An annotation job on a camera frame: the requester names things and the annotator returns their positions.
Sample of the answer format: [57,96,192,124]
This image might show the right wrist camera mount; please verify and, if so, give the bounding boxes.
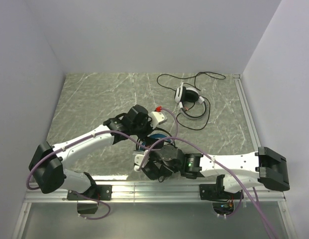
[132,150,149,172]

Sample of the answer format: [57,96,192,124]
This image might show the aluminium right side rail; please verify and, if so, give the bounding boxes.
[233,75,261,161]

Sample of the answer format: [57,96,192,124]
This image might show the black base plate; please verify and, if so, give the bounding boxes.
[67,185,112,201]
[199,184,244,201]

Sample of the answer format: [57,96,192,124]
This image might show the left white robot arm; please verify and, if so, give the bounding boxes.
[29,105,166,198]

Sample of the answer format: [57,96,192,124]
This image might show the white headphones black cable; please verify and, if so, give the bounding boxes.
[157,71,225,130]

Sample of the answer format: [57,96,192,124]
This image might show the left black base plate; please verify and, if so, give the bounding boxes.
[67,185,112,201]

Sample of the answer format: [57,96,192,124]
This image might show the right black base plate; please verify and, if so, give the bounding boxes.
[199,184,244,201]

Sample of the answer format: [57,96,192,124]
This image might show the black headphone cable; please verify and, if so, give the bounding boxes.
[134,128,177,183]

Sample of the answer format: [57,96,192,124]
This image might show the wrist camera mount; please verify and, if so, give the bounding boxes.
[132,150,149,172]
[148,106,168,128]

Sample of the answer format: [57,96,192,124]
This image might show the black blue headphones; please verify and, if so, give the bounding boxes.
[137,127,176,149]

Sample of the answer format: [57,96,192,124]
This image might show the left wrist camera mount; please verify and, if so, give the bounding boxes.
[148,106,168,128]

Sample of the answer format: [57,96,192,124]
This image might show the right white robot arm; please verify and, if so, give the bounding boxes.
[134,145,290,193]

